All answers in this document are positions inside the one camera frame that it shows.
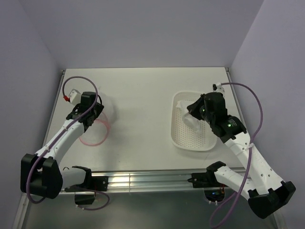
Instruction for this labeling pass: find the white bra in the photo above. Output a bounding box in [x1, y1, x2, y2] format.
[176, 100, 201, 135]

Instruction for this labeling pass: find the white mesh laundry bag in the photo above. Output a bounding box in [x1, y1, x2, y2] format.
[79, 90, 116, 146]

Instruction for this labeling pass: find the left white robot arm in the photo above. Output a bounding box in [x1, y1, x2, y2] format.
[20, 92, 104, 199]

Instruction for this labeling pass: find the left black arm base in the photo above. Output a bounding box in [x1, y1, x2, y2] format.
[64, 176, 109, 206]

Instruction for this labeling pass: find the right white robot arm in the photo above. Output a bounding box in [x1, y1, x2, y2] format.
[187, 92, 296, 219]

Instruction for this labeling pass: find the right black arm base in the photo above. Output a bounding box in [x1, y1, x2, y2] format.
[187, 172, 225, 203]

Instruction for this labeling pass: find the white perforated plastic basket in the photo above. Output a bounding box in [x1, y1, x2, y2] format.
[171, 91, 217, 151]

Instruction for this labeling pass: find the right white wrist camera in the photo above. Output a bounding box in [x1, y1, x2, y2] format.
[212, 83, 225, 97]

